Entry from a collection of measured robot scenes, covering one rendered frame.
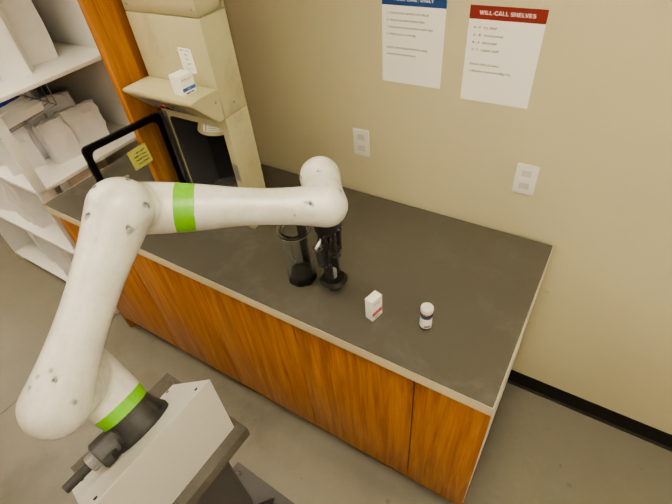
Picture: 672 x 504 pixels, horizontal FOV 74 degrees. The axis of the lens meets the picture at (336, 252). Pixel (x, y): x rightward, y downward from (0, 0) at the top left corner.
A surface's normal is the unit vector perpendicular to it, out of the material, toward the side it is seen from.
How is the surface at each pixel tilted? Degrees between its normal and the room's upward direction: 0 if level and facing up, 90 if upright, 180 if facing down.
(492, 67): 90
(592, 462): 0
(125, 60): 90
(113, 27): 90
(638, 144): 90
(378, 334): 0
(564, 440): 0
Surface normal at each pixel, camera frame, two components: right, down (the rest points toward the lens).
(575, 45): -0.51, 0.61
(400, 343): -0.11, -0.73
